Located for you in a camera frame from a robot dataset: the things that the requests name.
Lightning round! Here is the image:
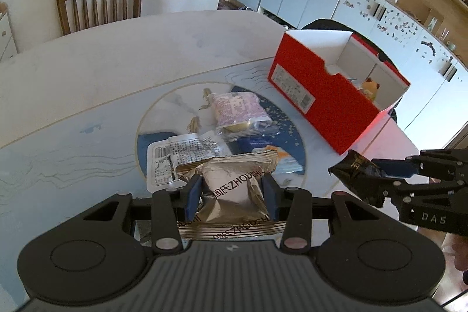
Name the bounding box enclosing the gold foil snack packet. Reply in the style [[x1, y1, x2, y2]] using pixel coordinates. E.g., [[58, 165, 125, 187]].
[[175, 150, 289, 243]]

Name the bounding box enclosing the flat white labelled packet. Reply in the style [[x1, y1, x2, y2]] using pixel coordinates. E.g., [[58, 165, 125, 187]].
[[147, 142, 191, 193]]

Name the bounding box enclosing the black snack packet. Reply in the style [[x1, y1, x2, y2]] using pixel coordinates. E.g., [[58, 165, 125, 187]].
[[328, 150, 389, 207]]

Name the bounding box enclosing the crumpled white printed packet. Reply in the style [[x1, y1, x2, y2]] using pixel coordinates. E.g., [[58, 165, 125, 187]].
[[168, 132, 233, 166]]

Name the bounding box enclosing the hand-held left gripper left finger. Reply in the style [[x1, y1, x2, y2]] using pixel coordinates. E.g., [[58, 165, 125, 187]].
[[78, 174, 204, 255]]

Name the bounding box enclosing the white drawer cabinet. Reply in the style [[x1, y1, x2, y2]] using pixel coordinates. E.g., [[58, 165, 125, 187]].
[[0, 2, 18, 63]]

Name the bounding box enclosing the black quilted chair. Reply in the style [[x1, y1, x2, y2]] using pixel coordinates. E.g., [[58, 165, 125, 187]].
[[300, 19, 398, 123]]

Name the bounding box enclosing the wooden chair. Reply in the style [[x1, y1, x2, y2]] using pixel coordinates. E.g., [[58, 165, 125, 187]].
[[56, 0, 144, 36]]

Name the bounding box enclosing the yellow plush toy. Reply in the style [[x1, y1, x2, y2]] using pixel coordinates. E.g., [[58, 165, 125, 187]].
[[360, 77, 381, 101]]

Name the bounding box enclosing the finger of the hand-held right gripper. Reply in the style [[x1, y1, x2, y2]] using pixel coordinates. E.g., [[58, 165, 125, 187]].
[[372, 149, 468, 182], [352, 173, 468, 211]]

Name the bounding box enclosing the red shoe box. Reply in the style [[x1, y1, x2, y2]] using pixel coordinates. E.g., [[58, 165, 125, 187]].
[[268, 29, 411, 155]]

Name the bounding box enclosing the purple snack packet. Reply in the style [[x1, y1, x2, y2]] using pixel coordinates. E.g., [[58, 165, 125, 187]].
[[210, 92, 273, 128]]

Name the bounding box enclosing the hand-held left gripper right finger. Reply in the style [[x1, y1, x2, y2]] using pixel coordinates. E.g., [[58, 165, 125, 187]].
[[261, 173, 389, 250]]

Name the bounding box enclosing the white cabinet with stickers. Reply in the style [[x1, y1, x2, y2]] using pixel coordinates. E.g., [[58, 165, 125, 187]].
[[331, 0, 468, 152]]

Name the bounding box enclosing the clear packet with yellow snack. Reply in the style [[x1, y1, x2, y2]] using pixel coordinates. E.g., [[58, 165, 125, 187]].
[[216, 116, 280, 142]]

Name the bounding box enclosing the blue white snack packet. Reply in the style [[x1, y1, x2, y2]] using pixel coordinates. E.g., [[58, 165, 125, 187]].
[[252, 147, 306, 176]]

